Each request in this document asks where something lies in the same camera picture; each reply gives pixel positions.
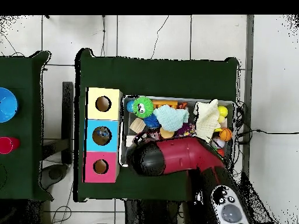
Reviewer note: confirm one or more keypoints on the black robot stand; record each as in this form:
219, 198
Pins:
149, 212

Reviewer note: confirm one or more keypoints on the red toy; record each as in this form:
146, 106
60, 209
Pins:
8, 145

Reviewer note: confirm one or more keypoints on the white baseball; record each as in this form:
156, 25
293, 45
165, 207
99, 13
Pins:
218, 142

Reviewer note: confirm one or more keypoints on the wooden box with three holes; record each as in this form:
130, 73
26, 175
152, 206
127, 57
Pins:
112, 112

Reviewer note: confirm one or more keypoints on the orange toy brick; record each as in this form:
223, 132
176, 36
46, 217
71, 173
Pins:
163, 103

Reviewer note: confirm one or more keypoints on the blue puffer ball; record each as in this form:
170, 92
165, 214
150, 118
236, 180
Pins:
151, 121

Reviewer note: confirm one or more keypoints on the light blue waffle cloth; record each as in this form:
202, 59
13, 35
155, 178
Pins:
171, 117

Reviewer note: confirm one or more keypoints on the dark green side table cloth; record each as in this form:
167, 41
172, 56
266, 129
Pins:
21, 130

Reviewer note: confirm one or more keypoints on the blue globe ball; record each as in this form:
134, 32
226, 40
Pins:
129, 106

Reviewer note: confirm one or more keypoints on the yellow ball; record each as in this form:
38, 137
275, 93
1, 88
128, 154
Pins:
223, 111

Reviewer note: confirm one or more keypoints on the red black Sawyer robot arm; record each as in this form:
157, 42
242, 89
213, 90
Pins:
184, 154

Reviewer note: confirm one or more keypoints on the green puffer ball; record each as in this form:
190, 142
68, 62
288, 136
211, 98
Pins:
143, 107

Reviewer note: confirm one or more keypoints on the shallow clear mesh bin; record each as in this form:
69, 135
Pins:
123, 130

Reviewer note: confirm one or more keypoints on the small orange basketball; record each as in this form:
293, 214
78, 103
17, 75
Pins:
226, 134

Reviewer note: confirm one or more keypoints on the grey rounded base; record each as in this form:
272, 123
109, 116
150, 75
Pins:
55, 175

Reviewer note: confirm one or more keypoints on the blue bowl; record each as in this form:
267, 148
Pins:
7, 105

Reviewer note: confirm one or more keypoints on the wavy wooden block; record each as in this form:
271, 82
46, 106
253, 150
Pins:
137, 125

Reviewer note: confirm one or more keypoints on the clear plastic bottle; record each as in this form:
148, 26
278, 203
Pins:
102, 133

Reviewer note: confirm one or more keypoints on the cream waffle cloth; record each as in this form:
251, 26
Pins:
206, 119

